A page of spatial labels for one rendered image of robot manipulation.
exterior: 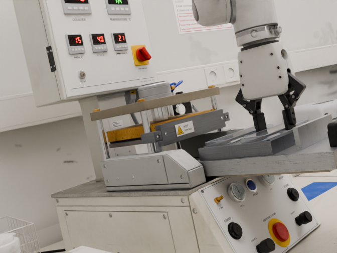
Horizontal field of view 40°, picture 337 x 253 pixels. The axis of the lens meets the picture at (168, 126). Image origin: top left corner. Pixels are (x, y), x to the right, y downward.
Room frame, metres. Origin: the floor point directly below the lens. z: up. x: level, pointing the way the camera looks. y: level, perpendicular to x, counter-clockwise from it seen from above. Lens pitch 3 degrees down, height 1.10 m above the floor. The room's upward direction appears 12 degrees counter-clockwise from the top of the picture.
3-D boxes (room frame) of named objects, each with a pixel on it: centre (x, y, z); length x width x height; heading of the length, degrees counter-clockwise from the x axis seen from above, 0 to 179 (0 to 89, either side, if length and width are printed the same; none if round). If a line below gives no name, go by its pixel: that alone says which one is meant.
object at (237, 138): (0.96, -0.15, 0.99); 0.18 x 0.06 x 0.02; 137
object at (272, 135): (0.90, -0.21, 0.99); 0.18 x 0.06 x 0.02; 138
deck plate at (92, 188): (1.13, 0.04, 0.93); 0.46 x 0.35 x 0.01; 47
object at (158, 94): (1.14, 0.02, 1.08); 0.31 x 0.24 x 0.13; 137
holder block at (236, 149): (0.93, -0.18, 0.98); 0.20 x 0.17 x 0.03; 137
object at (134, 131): (1.11, 0.01, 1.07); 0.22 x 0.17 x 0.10; 137
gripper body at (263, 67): (0.90, -0.21, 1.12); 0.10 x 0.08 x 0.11; 48
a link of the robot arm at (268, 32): (0.90, -0.21, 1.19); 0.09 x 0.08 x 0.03; 48
